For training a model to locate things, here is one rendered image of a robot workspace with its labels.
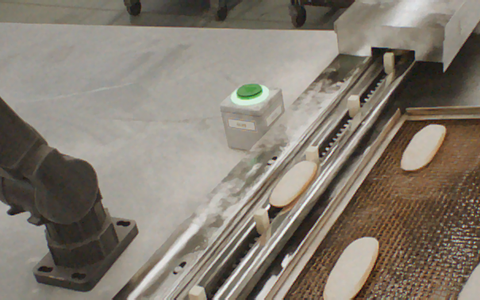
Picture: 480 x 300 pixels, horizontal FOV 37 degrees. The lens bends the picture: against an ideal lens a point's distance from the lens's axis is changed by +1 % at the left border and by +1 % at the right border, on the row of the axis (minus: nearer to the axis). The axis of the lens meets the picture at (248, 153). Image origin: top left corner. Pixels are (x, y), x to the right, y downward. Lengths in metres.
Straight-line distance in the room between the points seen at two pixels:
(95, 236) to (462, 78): 0.62
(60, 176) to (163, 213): 0.21
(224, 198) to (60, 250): 0.21
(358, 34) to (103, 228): 0.53
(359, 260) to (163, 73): 0.75
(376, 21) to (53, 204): 0.60
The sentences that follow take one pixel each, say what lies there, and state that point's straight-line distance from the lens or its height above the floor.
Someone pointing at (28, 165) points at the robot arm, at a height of 1.00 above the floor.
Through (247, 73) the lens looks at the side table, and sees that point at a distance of 1.29.
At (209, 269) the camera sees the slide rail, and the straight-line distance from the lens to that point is 0.83.
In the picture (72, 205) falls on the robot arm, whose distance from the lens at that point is 0.84.
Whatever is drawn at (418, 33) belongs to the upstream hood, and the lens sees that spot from 1.14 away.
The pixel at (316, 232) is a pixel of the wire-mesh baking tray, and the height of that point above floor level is 0.89.
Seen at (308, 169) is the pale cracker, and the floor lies 0.86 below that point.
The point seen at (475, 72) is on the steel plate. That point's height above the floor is 0.82.
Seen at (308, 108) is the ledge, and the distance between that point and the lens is 1.07.
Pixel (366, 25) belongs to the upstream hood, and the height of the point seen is 0.92.
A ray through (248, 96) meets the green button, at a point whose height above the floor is 0.90.
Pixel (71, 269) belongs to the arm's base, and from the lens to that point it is 0.92.
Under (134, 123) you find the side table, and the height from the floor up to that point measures 0.82.
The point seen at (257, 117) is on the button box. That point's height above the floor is 0.88.
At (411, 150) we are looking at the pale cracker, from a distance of 0.87.
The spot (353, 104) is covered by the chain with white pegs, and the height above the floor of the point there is 0.86.
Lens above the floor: 1.39
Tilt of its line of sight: 32 degrees down
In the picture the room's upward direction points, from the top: 11 degrees counter-clockwise
